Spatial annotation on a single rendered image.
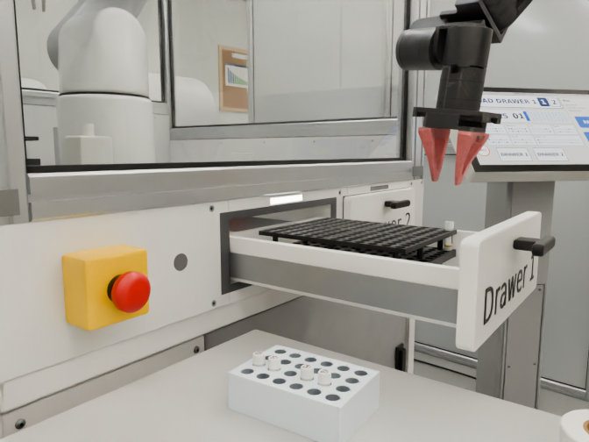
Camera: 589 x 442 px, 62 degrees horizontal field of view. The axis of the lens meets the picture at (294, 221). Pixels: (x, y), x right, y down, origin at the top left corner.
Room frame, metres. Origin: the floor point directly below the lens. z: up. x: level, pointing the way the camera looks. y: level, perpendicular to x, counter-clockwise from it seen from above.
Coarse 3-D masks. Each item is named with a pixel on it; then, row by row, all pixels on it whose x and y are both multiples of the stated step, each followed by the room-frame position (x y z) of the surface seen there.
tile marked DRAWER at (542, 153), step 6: (534, 150) 1.33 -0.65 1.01; (540, 150) 1.34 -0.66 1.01; (546, 150) 1.34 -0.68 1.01; (552, 150) 1.35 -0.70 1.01; (558, 150) 1.35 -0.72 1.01; (540, 156) 1.32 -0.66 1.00; (546, 156) 1.33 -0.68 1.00; (552, 156) 1.33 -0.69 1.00; (558, 156) 1.33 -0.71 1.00; (564, 156) 1.34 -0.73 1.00
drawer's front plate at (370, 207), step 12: (384, 192) 1.00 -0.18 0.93; (396, 192) 1.04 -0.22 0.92; (408, 192) 1.09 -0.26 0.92; (348, 204) 0.90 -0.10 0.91; (360, 204) 0.92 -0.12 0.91; (372, 204) 0.95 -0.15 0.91; (384, 204) 1.00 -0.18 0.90; (348, 216) 0.90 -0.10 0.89; (360, 216) 0.92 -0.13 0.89; (372, 216) 0.96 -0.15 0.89; (384, 216) 1.00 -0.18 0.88; (396, 216) 1.05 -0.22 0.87
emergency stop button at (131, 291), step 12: (120, 276) 0.46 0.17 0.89; (132, 276) 0.46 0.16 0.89; (144, 276) 0.47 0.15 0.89; (120, 288) 0.45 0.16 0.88; (132, 288) 0.45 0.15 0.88; (144, 288) 0.46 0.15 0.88; (120, 300) 0.45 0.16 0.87; (132, 300) 0.45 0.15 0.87; (144, 300) 0.46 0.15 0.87; (132, 312) 0.46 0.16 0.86
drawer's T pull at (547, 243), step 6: (516, 240) 0.55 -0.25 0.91; (522, 240) 0.55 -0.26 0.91; (528, 240) 0.54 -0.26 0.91; (534, 240) 0.54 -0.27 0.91; (540, 240) 0.54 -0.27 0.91; (546, 240) 0.54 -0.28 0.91; (552, 240) 0.55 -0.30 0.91; (516, 246) 0.55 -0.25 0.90; (522, 246) 0.55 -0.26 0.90; (528, 246) 0.54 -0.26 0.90; (534, 246) 0.52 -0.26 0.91; (540, 246) 0.52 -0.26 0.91; (546, 246) 0.53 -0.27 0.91; (552, 246) 0.56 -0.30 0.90; (534, 252) 0.52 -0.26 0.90; (540, 252) 0.51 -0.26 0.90; (546, 252) 0.53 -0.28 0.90
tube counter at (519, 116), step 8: (512, 112) 1.42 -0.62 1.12; (520, 112) 1.42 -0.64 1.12; (528, 112) 1.43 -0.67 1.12; (536, 112) 1.44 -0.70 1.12; (544, 112) 1.44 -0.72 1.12; (552, 112) 1.45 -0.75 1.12; (560, 112) 1.45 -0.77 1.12; (520, 120) 1.40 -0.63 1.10; (528, 120) 1.41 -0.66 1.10; (536, 120) 1.41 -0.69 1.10; (544, 120) 1.42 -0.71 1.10; (552, 120) 1.43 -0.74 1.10; (560, 120) 1.43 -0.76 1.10; (568, 120) 1.44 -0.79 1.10
